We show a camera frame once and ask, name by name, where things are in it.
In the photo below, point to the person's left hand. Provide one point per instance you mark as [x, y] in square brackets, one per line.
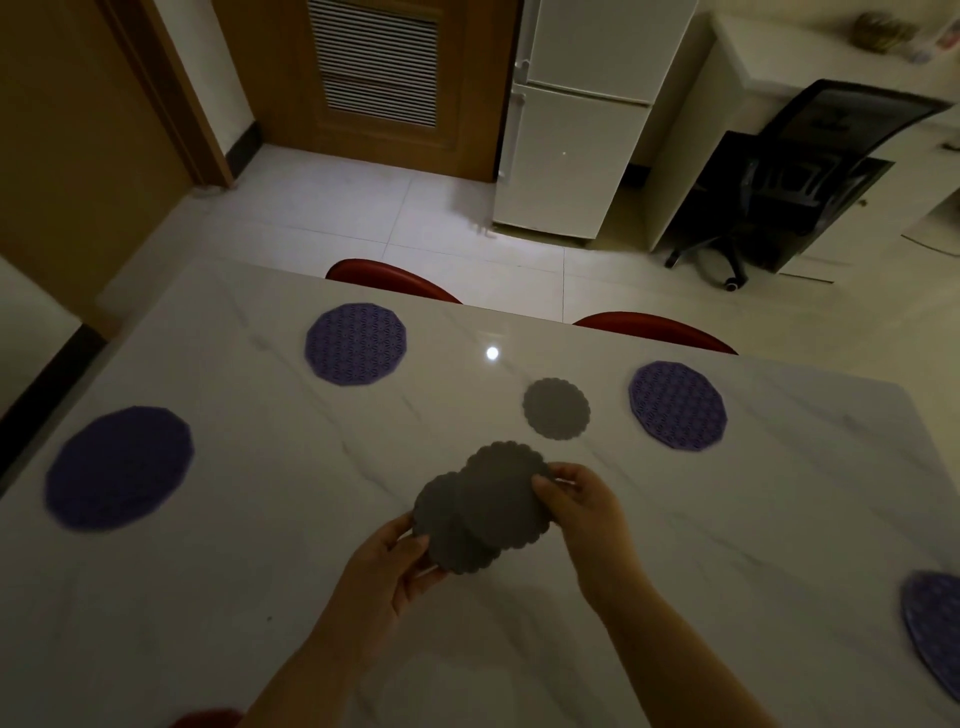
[367, 592]

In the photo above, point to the person's right hand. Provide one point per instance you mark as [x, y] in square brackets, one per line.
[596, 536]

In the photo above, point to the person's right thumb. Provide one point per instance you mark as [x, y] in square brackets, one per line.
[549, 493]

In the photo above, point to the person's left thumb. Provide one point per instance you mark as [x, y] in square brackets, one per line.
[416, 574]

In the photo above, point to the grey scalloped round coaster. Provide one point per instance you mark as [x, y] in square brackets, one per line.
[450, 532]
[556, 409]
[499, 495]

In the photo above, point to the person's right forearm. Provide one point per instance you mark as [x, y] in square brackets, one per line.
[675, 660]

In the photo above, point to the person's left forearm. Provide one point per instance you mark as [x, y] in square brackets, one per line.
[300, 686]

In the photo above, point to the purple round patterned placemat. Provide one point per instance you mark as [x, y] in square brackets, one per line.
[355, 344]
[118, 469]
[678, 406]
[937, 630]

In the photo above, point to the red chair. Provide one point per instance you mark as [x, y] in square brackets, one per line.
[386, 275]
[208, 720]
[652, 332]

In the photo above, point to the white two-door refrigerator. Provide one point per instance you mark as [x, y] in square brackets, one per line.
[577, 135]

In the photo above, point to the black mesh office chair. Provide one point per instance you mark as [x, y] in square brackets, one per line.
[810, 180]

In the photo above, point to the wooden louvred door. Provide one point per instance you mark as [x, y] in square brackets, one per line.
[375, 75]

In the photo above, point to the white desk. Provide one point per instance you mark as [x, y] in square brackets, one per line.
[757, 67]

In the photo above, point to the brown wooden door panel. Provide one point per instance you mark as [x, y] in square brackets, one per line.
[82, 150]

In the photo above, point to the brownish woven object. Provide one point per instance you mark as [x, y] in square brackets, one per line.
[885, 31]

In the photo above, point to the small pale container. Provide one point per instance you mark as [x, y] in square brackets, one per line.
[934, 45]

